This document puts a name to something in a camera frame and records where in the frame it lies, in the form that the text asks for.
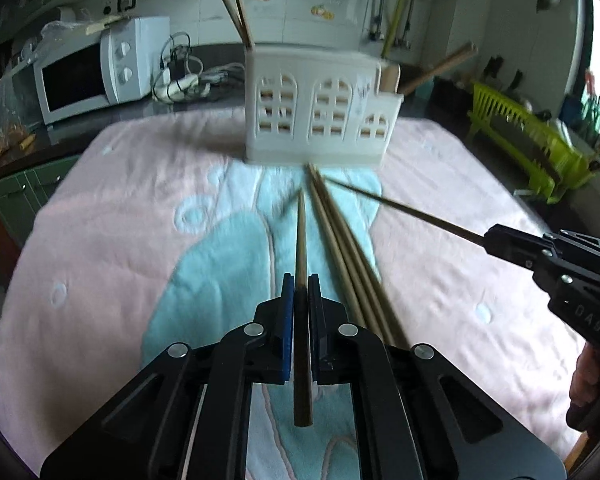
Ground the yellow gas hose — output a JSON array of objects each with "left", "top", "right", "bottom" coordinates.
[{"left": 382, "top": 0, "right": 416, "bottom": 58}]

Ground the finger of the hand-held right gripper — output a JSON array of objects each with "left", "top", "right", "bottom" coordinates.
[
  {"left": 482, "top": 226, "right": 557, "bottom": 273},
  {"left": 545, "top": 229, "right": 600, "bottom": 265}
]

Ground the green plastic dish rack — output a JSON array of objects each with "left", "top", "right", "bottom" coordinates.
[{"left": 467, "top": 82, "right": 593, "bottom": 204}]

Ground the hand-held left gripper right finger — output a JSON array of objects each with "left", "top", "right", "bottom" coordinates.
[{"left": 307, "top": 274, "right": 566, "bottom": 480}]

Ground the person's right hand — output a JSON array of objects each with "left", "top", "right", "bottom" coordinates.
[{"left": 567, "top": 342, "right": 600, "bottom": 431}]

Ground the beige flat board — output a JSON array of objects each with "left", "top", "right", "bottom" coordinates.
[{"left": 80, "top": 14, "right": 126, "bottom": 33}]

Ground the pink towel with blue print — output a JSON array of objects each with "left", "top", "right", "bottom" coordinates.
[{"left": 0, "top": 107, "right": 588, "bottom": 480}]

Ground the clear plastic bag of food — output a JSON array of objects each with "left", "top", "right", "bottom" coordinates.
[{"left": 0, "top": 77, "right": 38, "bottom": 161}]

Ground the crumpled clear plastic bag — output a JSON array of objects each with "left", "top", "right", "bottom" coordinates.
[{"left": 40, "top": 20, "right": 88, "bottom": 43}]

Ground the white power strip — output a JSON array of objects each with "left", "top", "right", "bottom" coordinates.
[{"left": 152, "top": 72, "right": 201, "bottom": 103}]

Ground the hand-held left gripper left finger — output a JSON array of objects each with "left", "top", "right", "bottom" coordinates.
[{"left": 40, "top": 274, "right": 296, "bottom": 480}]

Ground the green base cabinet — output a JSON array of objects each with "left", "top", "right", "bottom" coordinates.
[{"left": 0, "top": 152, "right": 81, "bottom": 246}]

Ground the dark flat board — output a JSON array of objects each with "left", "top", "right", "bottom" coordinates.
[{"left": 522, "top": 127, "right": 563, "bottom": 186}]

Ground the tangle of black cables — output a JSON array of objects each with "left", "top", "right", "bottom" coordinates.
[{"left": 155, "top": 31, "right": 246, "bottom": 96}]

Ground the white plastic chopstick holder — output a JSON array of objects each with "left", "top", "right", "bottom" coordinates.
[{"left": 244, "top": 45, "right": 403, "bottom": 168}]

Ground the white microwave oven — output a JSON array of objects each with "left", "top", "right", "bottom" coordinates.
[{"left": 32, "top": 15, "right": 172, "bottom": 126}]

